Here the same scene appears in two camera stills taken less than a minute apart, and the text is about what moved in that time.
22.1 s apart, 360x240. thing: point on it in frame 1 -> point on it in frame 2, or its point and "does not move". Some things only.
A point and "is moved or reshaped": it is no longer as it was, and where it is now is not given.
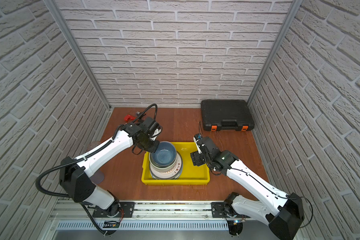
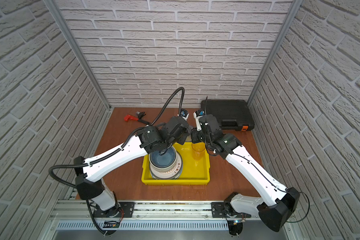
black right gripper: (196, 158) -> (196, 134)
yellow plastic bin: (191, 174) does not move
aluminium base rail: (153, 216) does not move
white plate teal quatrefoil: (176, 177) does not move
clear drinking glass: (92, 145) is moved or reshaped
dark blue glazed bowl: (165, 154) does not move
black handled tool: (139, 114) does not move
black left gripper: (147, 147) -> (189, 132)
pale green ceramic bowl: (162, 168) does not move
